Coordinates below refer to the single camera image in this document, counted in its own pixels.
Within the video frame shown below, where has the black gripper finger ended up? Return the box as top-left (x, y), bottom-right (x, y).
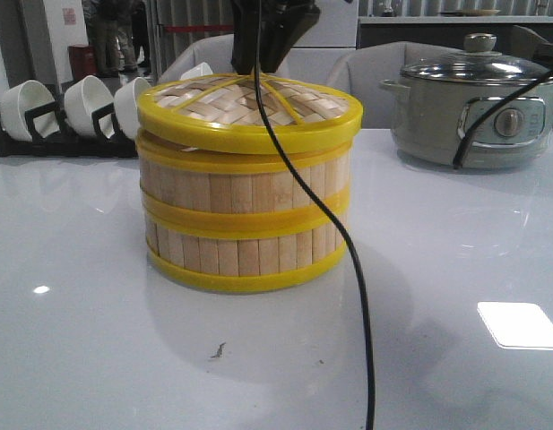
top-left (260, 1), bottom-right (321, 73)
top-left (230, 0), bottom-right (260, 74)

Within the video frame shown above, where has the woven bamboo steamer lid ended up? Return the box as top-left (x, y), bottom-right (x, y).
top-left (137, 73), bottom-right (363, 155)

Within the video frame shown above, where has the bamboo steamer drawer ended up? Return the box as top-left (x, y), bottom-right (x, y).
top-left (136, 132), bottom-right (330, 238)
top-left (142, 193), bottom-right (347, 293)

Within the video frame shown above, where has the grey armchair left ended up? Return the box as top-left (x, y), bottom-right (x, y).
top-left (155, 33), bottom-right (291, 84)

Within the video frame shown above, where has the grey armchair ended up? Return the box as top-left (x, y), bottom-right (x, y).
top-left (155, 33), bottom-right (291, 84)
top-left (325, 41), bottom-right (455, 129)

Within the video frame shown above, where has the white ceramic bowl rightmost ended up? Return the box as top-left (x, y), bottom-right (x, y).
top-left (179, 62), bottom-right (213, 81)

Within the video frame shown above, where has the white ceramic bowl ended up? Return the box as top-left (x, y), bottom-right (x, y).
top-left (114, 77), bottom-right (151, 140)
top-left (64, 75), bottom-right (114, 138)
top-left (0, 80), bottom-right (55, 142)
top-left (179, 62), bottom-right (213, 81)

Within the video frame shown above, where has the dark sideboard counter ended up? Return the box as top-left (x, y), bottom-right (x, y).
top-left (357, 15), bottom-right (553, 52)

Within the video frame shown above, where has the grey armchair right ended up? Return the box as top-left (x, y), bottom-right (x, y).
top-left (325, 41), bottom-right (455, 129)

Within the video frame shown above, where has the person in background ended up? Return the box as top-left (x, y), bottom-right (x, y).
top-left (91, 1), bottom-right (137, 78)

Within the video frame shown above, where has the red bin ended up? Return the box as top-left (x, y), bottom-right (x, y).
top-left (68, 45), bottom-right (98, 82)

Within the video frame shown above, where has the black bowl rack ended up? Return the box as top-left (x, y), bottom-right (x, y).
top-left (0, 98), bottom-right (137, 159)

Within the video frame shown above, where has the grey electric cooking pot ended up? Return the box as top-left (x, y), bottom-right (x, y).
top-left (380, 77), bottom-right (553, 169)

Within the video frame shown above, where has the glass pot lid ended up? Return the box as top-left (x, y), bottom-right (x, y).
top-left (399, 33), bottom-right (549, 86)

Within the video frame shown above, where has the white ceramic bowl leftmost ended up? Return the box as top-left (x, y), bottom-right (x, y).
top-left (0, 80), bottom-right (55, 142)

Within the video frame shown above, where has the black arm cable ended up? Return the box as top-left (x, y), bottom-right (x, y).
top-left (252, 0), bottom-right (553, 430)

